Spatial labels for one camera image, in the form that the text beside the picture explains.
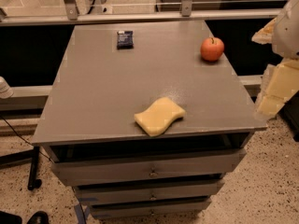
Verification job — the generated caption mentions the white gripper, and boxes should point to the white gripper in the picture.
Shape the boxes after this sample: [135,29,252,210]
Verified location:
[251,0,299,119]

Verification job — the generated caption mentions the red apple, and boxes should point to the red apple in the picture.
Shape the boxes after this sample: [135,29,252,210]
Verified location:
[200,37,224,62]

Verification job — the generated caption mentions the blue rxbar blueberry packet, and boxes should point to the blue rxbar blueberry packet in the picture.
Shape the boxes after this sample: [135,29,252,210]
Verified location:
[117,31,134,49]

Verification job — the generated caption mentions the yellow sponge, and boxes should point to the yellow sponge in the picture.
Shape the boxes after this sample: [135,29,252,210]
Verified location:
[134,97,186,137]

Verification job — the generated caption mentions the grey drawer cabinet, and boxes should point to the grey drawer cabinet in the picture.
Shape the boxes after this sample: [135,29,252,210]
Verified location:
[33,21,265,220]

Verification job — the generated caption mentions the middle grey drawer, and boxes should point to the middle grey drawer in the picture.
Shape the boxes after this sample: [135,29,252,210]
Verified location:
[75,179,224,205]

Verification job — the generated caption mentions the grey drawer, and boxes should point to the grey drawer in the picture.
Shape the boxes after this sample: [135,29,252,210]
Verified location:
[90,197,211,219]
[51,148,246,186]
[75,179,224,205]

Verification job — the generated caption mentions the bottom grey drawer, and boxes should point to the bottom grey drawer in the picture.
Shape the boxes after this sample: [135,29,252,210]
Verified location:
[90,197,211,219]

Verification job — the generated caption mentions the top grey drawer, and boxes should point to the top grey drawer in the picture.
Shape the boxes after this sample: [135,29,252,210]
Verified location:
[51,148,246,186]

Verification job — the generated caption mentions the black stand leg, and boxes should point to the black stand leg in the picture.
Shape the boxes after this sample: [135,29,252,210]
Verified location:
[0,146,43,191]

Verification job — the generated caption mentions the white cylinder at left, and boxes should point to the white cylinder at left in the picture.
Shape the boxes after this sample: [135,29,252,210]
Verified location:
[0,77,13,99]

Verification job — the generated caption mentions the metal railing frame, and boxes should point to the metal railing frame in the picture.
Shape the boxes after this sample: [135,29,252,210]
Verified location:
[0,0,288,26]

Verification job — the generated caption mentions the black cable on floor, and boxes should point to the black cable on floor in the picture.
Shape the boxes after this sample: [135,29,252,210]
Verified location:
[0,114,53,163]

